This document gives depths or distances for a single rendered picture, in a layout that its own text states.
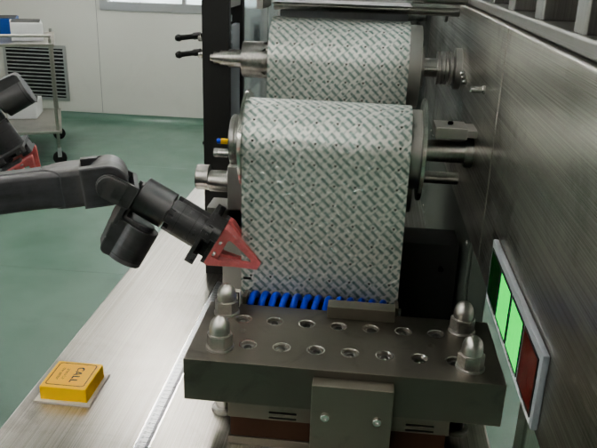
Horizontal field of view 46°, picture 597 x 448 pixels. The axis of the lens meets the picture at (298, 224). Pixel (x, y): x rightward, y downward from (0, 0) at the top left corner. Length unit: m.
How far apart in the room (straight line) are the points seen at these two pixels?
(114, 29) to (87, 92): 0.67
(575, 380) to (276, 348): 0.49
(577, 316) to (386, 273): 0.54
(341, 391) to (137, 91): 6.22
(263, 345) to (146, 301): 0.45
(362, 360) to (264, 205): 0.27
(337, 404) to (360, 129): 0.37
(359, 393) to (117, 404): 0.37
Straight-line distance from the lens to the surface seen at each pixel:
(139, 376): 1.13
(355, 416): 0.90
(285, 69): 1.21
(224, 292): 0.99
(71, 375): 1.10
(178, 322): 1.27
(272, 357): 0.91
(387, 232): 1.02
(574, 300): 0.54
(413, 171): 1.00
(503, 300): 0.74
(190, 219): 1.02
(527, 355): 0.63
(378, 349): 0.94
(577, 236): 0.54
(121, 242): 1.05
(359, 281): 1.05
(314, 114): 1.00
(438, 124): 1.03
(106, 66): 7.04
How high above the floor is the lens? 1.50
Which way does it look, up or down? 21 degrees down
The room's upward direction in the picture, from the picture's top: 2 degrees clockwise
